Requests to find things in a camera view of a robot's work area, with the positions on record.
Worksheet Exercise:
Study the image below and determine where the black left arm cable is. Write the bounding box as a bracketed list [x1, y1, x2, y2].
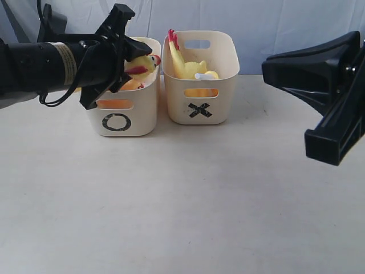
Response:
[38, 42, 99, 107]

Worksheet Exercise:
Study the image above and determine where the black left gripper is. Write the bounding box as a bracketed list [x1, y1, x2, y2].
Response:
[80, 3, 152, 110]

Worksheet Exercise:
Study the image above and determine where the chicken head with white tube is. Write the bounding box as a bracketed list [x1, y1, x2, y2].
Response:
[194, 70, 219, 98]

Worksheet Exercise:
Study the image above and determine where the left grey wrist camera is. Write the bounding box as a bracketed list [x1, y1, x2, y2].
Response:
[36, 1, 67, 42]

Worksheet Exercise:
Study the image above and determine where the headless rubber chicken body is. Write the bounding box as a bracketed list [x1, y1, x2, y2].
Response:
[167, 29, 208, 80]

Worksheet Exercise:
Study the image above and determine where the blue-grey backdrop curtain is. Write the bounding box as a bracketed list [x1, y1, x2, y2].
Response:
[1, 0, 364, 74]

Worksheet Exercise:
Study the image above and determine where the whole rubber chicken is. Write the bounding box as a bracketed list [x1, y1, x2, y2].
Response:
[124, 54, 161, 82]
[94, 79, 144, 110]

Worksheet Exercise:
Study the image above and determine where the cream bin marked O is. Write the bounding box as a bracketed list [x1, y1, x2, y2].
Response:
[85, 37, 161, 137]

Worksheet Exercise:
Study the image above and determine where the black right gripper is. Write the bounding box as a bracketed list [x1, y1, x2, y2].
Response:
[261, 31, 364, 166]

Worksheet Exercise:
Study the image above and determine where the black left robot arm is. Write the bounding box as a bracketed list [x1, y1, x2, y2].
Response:
[1, 1, 152, 110]

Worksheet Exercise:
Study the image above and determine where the cream bin marked X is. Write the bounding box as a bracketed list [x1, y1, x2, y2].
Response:
[162, 30, 240, 125]

